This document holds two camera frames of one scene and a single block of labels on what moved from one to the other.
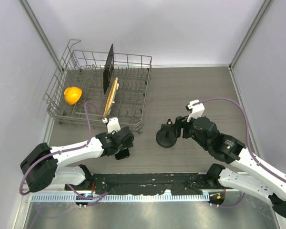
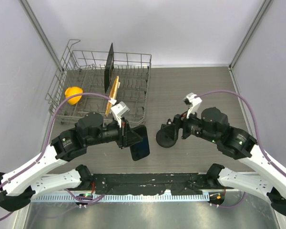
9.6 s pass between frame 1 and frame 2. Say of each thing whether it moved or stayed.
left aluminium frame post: stayed
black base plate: stayed
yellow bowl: stayed
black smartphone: moved
